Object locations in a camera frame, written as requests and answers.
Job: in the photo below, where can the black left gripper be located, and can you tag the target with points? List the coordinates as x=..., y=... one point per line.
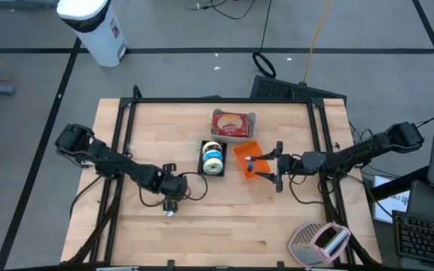
x=175, y=186

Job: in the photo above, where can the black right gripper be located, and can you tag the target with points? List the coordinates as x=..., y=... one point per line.
x=290, y=163

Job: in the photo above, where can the blue marker light-blue cap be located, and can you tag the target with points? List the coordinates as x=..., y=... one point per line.
x=250, y=167

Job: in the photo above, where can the white marker blue cap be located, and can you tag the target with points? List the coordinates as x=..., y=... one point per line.
x=249, y=158

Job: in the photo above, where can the white marker black cap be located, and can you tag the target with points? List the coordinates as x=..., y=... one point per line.
x=171, y=214

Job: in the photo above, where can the blue frosted donut tape roll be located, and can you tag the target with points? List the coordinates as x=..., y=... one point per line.
x=212, y=156

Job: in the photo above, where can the red plastic-wrapped package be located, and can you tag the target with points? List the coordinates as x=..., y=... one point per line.
x=230, y=125

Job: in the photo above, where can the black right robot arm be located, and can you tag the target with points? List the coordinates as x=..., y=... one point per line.
x=371, y=148

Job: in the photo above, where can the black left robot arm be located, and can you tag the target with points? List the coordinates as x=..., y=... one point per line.
x=107, y=162

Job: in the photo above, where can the orange slotted plastic basket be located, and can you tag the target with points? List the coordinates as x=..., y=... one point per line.
x=262, y=150

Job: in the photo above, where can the black slotted plastic basket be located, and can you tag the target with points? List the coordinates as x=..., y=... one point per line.
x=211, y=176

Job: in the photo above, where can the pink handheld device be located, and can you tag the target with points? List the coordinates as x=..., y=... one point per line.
x=301, y=237

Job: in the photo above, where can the pink desk organizer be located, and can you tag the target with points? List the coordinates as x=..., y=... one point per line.
x=337, y=242

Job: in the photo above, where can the white paper sheet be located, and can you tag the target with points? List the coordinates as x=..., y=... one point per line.
x=390, y=205

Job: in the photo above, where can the white trash can black liner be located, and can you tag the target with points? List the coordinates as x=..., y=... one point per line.
x=96, y=37

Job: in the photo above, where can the black keyboard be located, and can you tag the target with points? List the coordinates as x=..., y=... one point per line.
x=424, y=237

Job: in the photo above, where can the black metal table frame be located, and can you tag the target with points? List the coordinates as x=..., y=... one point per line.
x=220, y=100

